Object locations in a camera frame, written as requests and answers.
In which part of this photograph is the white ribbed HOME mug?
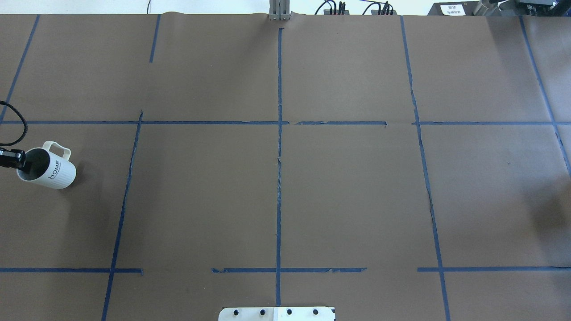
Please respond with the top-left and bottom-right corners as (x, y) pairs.
(17, 141), (77, 189)

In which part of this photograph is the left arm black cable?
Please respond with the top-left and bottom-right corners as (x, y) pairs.
(0, 101), (29, 148)

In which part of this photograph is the aluminium frame post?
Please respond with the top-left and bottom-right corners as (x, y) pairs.
(269, 0), (291, 21)

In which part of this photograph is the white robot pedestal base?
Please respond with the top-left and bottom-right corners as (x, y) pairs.
(218, 306), (336, 321)

